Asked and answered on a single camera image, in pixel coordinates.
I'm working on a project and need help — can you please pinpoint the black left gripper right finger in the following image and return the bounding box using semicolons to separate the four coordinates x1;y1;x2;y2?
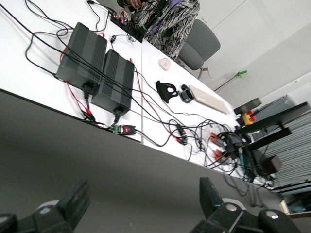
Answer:
188;176;303;233

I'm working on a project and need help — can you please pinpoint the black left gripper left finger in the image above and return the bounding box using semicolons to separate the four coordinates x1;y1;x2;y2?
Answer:
0;178;91;233

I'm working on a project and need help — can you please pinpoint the dark grey table cloth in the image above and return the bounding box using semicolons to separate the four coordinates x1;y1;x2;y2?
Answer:
0;88;292;233

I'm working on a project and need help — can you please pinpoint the orange connector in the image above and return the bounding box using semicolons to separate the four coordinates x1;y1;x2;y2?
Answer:
213;149;229;161
209;132;223;144

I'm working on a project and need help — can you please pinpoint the brown box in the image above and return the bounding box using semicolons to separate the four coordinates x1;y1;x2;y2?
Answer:
261;155;282;175

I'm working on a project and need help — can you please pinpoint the stack of grey panels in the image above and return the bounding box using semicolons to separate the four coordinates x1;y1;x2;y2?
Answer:
254;113;311;196

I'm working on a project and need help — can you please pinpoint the yellow emergency stop button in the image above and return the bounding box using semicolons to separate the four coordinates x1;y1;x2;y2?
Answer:
240;110;258;126

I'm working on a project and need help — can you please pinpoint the black shelf stand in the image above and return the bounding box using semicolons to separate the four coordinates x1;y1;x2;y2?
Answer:
234;95;310;152

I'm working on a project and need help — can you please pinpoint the green serial adapter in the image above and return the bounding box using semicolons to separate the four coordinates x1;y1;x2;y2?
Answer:
110;124;137;135

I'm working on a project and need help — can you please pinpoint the grey cylinder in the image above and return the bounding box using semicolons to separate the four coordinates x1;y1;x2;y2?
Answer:
234;97;263;115

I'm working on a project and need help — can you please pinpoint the beige keyboard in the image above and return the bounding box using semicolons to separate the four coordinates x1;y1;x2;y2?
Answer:
188;84;231;115

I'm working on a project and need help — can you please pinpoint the black cylinder part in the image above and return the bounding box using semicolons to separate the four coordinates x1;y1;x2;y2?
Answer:
178;83;195;103

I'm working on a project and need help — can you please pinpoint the black curved plastic part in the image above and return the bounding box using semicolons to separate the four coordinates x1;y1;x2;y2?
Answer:
155;80;180;105

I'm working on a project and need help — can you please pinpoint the green-tipped pole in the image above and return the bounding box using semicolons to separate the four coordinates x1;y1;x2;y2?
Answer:
213;69;248;92

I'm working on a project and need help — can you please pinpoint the small black power supply box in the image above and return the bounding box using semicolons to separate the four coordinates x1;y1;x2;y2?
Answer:
91;48;136;115

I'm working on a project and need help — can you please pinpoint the white desk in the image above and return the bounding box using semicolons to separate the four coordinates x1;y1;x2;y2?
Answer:
0;0;143;144
140;38;275;189

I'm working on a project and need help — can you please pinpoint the small beige device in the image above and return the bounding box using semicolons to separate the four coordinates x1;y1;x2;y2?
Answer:
157;58;172;72

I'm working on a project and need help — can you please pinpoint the large black power supply box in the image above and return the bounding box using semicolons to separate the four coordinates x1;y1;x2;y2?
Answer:
55;21;108;92

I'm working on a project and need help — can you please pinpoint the grey office chair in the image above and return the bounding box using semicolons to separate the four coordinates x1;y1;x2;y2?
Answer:
176;18;222;80

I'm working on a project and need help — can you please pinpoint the person in patterned shirt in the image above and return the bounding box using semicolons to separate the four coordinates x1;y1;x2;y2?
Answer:
116;0;201;61

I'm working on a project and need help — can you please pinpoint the black circuit board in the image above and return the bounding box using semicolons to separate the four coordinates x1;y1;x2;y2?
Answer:
110;9;148;44

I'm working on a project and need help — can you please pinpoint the teal cable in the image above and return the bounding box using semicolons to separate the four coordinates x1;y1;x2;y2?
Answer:
239;148;247;174

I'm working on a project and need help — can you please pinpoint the black power cord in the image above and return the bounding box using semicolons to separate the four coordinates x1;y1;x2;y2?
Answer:
82;82;98;122
112;106;127;127

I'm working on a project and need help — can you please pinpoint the red wire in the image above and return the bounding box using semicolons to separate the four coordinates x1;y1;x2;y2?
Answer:
65;81;107;128

